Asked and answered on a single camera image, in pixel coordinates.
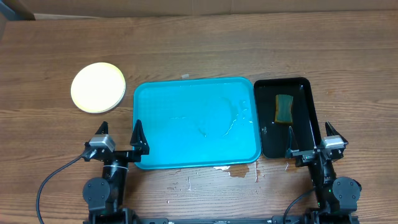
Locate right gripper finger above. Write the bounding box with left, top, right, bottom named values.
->
left=325, top=121, right=348, bottom=145
left=285, top=126, right=299, bottom=158

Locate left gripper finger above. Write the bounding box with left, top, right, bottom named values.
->
left=130, top=119, right=150, bottom=155
left=95, top=121, right=109, bottom=135

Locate yellow plate with orange stain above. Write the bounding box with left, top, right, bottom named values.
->
left=70, top=62, right=126, bottom=114

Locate green yellow sponge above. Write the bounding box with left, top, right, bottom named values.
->
left=274, top=95, right=294, bottom=124

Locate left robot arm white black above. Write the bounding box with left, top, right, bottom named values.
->
left=81, top=119, right=150, bottom=224

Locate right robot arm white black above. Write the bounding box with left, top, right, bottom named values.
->
left=282, top=121, right=362, bottom=223

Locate black plastic tray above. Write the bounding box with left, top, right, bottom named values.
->
left=254, top=77, right=321, bottom=159

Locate teal plastic tray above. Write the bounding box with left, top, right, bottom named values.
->
left=132, top=77, right=262, bottom=170

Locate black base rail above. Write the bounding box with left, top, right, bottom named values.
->
left=83, top=216, right=360, bottom=224

